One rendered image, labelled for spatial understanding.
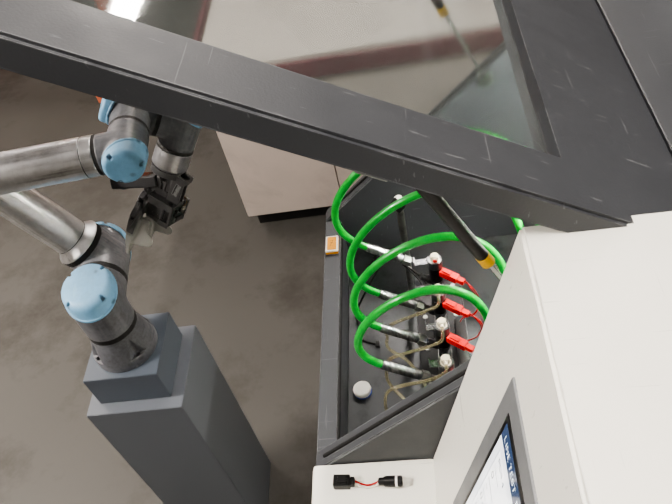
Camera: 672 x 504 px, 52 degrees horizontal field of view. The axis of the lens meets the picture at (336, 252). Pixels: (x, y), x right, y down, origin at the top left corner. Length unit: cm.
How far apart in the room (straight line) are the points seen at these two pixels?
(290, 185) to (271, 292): 46
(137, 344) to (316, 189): 151
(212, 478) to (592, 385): 146
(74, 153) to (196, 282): 181
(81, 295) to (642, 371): 115
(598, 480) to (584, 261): 25
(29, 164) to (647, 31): 106
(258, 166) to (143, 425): 142
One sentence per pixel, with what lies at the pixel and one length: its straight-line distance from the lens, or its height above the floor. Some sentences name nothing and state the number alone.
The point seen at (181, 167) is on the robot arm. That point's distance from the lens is 142.
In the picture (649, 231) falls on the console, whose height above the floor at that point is 155.
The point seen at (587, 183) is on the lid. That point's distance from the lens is 83.
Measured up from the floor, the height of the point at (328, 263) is 95.
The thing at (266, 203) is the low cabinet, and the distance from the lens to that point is 302.
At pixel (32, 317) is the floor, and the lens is 331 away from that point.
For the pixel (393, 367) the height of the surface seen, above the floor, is 112.
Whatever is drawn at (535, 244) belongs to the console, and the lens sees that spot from 79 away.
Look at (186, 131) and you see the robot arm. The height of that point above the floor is 138.
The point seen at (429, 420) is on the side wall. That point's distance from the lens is 116.
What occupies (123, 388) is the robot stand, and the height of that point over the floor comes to 86.
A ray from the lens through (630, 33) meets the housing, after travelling 123.
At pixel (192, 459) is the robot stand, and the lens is 191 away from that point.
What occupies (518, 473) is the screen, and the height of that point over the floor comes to 142.
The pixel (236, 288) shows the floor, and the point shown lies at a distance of 295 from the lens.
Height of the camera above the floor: 213
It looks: 46 degrees down
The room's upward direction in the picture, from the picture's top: 15 degrees counter-clockwise
